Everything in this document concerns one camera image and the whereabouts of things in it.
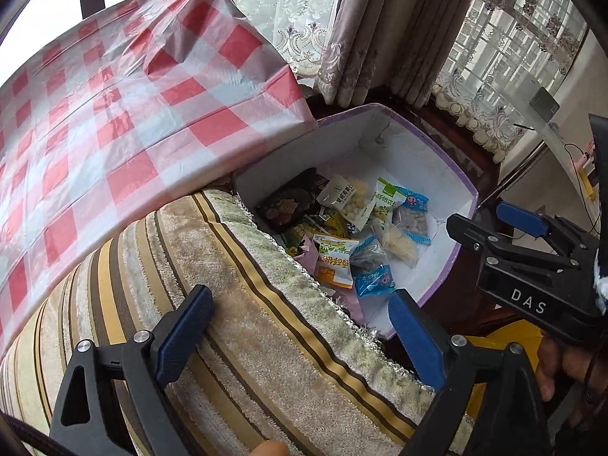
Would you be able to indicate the striped plush cushion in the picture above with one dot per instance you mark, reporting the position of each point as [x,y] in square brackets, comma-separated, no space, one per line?
[285,342]

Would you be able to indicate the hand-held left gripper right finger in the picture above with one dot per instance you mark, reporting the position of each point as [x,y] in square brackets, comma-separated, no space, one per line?
[418,342]

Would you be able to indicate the pink desk item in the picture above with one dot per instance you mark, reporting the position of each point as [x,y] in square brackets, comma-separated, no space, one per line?
[583,156]

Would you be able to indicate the white lace curtain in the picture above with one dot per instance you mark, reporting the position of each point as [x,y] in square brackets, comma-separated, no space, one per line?
[498,57]
[285,9]

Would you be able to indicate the grey box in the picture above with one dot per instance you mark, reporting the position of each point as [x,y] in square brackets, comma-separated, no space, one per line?
[544,103]

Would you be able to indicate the person's right hand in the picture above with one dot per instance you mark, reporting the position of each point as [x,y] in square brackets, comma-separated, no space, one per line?
[551,361]

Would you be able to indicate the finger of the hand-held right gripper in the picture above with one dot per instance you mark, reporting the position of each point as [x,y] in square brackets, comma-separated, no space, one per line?
[517,216]
[468,232]

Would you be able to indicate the white desk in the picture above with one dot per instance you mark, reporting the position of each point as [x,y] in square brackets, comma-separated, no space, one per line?
[567,137]

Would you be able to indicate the beige embroidered drape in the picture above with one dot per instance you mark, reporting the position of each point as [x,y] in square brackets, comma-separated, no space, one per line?
[403,23]

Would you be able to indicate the red checked tablecloth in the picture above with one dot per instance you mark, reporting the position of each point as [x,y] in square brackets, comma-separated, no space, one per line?
[118,128]

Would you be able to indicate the yellow desk item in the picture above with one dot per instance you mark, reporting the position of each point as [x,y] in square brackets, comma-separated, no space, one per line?
[589,190]

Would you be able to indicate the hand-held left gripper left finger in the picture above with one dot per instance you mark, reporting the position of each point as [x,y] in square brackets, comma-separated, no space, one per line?
[185,337]

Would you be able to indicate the dark brown snack packet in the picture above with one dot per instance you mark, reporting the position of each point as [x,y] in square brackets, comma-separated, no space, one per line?
[285,204]

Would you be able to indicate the white box with purple rim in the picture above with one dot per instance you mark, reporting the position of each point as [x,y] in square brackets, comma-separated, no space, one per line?
[418,152]

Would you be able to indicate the person's left hand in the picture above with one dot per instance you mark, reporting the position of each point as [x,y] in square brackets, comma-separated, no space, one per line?
[268,450]

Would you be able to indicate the pink snack packet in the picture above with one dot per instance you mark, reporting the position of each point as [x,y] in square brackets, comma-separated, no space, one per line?
[306,254]
[351,304]

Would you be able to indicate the clear packet of yellow pieces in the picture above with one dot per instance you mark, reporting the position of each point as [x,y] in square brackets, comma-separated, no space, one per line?
[401,244]

